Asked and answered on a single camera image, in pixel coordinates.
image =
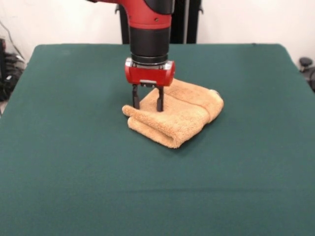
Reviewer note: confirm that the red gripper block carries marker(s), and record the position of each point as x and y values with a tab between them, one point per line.
150	75

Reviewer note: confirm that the tan terry towel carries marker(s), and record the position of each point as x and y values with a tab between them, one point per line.
184	115

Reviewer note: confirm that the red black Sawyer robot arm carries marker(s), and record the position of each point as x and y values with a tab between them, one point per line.
150	37

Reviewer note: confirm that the dark green table cloth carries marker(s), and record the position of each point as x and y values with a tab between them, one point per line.
98	159

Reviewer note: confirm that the grey black tripod base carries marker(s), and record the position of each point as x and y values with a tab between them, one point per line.
9	73
305	61

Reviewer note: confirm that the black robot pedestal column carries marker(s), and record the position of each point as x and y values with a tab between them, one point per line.
187	22

